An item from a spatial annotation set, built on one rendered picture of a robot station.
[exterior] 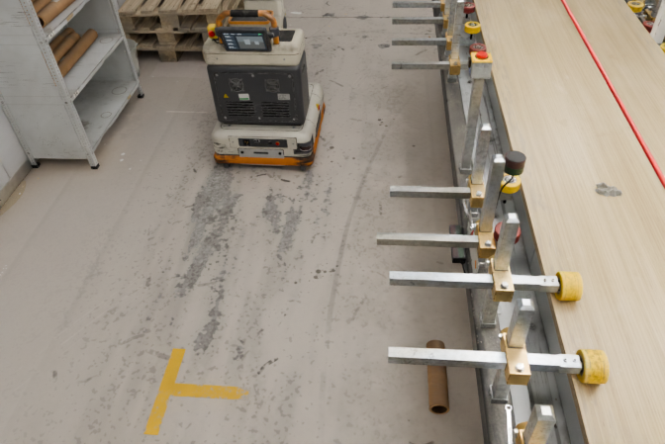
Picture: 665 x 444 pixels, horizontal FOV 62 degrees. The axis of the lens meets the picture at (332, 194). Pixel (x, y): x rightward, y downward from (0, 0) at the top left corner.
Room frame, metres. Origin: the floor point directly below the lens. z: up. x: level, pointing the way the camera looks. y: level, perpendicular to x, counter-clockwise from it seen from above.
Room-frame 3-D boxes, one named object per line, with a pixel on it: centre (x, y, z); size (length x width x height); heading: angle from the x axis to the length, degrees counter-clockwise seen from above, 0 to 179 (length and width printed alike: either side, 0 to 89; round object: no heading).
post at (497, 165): (1.27, -0.49, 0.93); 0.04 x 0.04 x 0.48; 83
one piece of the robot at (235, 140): (2.72, 0.40, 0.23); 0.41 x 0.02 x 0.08; 81
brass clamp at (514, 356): (0.75, -0.43, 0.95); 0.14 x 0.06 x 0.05; 173
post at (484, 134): (1.52, -0.53, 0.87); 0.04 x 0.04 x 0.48; 83
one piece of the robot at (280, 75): (2.95, 0.39, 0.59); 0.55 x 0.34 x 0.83; 81
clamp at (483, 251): (1.25, -0.49, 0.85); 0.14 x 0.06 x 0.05; 173
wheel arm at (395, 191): (1.49, -0.43, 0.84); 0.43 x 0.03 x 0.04; 83
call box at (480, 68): (1.77, -0.56, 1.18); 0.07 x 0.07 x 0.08; 83
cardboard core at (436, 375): (1.23, -0.40, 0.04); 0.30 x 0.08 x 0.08; 173
